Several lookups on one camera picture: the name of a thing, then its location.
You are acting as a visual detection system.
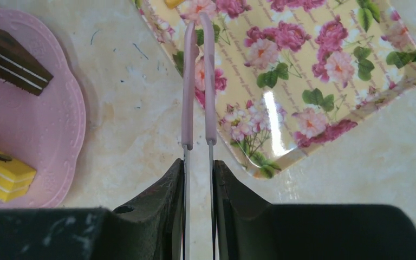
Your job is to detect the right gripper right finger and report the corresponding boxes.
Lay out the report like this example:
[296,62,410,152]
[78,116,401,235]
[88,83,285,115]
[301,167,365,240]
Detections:
[213,160,416,259]

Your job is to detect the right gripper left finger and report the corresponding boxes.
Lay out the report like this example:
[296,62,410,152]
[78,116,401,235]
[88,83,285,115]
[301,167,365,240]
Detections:
[0,159,184,259]

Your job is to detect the pink three-tier cake stand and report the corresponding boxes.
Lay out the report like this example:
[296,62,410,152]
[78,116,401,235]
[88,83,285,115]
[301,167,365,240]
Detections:
[0,8,86,208]

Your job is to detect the yellow cake piece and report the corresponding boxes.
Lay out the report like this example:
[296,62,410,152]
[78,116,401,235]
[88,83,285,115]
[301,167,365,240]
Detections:
[0,151,37,202]

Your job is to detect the floral serving tray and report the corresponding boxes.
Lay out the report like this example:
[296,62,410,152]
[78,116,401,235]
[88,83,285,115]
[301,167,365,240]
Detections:
[134,1,416,179]

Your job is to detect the pink-tipped metal tongs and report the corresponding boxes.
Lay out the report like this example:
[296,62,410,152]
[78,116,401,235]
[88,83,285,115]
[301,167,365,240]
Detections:
[181,12,217,259]

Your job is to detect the chocolate cake slice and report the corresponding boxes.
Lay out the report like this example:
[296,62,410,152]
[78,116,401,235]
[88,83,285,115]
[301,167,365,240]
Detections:
[0,29,54,96]

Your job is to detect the orange pastry piece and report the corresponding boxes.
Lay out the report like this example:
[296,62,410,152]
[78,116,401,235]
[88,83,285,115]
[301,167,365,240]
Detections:
[164,0,185,9]

